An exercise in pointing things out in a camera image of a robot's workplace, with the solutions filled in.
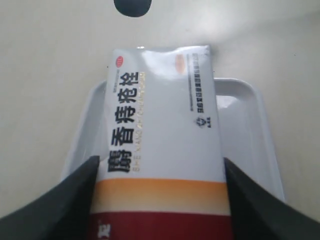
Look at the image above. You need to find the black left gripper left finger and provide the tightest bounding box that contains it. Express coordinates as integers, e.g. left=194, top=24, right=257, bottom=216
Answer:
left=0, top=155, right=100, bottom=240

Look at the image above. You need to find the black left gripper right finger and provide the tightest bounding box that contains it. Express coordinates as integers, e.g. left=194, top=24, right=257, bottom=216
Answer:
left=224, top=158, right=320, bottom=240

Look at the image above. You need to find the white red medicine box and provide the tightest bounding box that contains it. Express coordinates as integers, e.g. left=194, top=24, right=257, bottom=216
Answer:
left=87, top=45, right=234, bottom=240

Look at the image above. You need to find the white plastic tray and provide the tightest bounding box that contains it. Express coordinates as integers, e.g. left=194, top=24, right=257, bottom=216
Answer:
left=60, top=77, right=286, bottom=202

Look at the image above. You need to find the black handheld barcode scanner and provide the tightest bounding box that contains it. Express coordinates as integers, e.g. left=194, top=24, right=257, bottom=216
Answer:
left=113, top=0, right=152, bottom=18

